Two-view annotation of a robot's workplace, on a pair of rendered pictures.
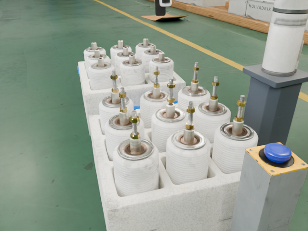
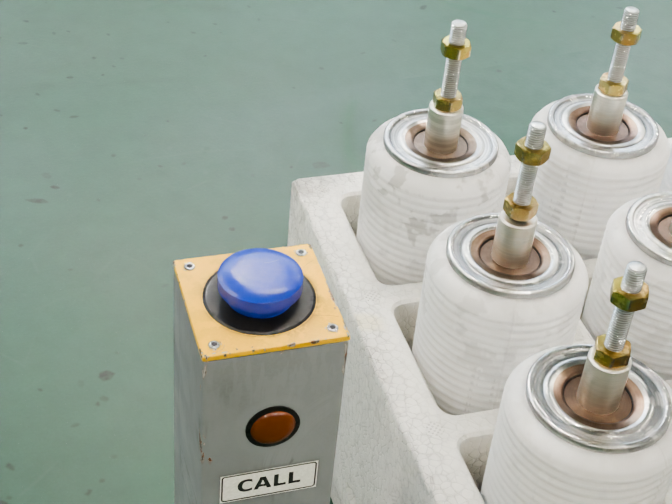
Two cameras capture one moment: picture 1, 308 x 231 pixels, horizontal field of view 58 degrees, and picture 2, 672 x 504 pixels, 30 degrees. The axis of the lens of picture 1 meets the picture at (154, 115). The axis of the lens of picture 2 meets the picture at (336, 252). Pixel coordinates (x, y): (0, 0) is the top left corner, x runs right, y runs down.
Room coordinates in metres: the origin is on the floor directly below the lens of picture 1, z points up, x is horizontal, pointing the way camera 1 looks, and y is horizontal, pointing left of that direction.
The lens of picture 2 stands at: (0.37, -0.64, 0.71)
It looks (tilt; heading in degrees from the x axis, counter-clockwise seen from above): 39 degrees down; 86
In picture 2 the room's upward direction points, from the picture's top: 6 degrees clockwise
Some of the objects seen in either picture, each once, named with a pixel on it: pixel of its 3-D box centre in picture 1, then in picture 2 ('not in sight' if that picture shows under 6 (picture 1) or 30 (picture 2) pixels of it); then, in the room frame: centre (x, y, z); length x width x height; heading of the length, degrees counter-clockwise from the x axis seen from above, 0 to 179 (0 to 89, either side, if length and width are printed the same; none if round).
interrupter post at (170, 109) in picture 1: (170, 110); not in sight; (0.62, -0.04, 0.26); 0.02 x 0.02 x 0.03
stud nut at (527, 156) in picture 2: (190, 109); (532, 150); (0.50, -0.08, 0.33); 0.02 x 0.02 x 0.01; 50
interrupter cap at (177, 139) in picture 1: (188, 140); (510, 255); (0.50, -0.08, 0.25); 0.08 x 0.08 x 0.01
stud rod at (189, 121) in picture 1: (189, 118); (526, 181); (0.50, -0.08, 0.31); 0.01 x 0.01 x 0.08
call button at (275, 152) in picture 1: (276, 154); (259, 288); (0.36, -0.20, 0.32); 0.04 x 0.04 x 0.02
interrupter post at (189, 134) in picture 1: (189, 134); (513, 238); (0.50, -0.08, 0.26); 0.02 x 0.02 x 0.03
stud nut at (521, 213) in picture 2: (189, 125); (520, 206); (0.50, -0.08, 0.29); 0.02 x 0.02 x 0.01; 50
